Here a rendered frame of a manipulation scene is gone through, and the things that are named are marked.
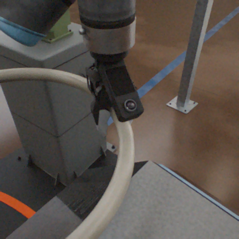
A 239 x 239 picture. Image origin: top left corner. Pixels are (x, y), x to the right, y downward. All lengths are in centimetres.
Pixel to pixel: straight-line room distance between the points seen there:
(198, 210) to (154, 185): 9
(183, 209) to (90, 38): 35
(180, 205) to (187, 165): 124
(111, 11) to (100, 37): 4
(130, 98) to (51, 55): 70
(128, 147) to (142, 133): 148
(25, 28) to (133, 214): 38
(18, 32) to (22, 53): 64
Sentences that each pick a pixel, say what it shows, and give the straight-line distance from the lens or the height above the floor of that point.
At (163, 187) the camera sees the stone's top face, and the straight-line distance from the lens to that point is 52.
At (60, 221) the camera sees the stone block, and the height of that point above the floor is 79.
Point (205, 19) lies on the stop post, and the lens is 191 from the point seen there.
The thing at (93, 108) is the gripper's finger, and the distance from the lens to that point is 48.
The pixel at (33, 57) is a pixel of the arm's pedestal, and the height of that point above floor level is 85.
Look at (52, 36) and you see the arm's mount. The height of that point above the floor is 87.
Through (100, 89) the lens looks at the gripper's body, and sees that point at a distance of 46.
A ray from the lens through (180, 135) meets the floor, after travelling 195.
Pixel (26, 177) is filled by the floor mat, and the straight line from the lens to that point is 170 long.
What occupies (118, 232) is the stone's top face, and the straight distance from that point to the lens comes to 47.
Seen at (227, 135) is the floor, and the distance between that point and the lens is 206.
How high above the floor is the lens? 129
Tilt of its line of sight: 40 degrees down
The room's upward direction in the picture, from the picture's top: straight up
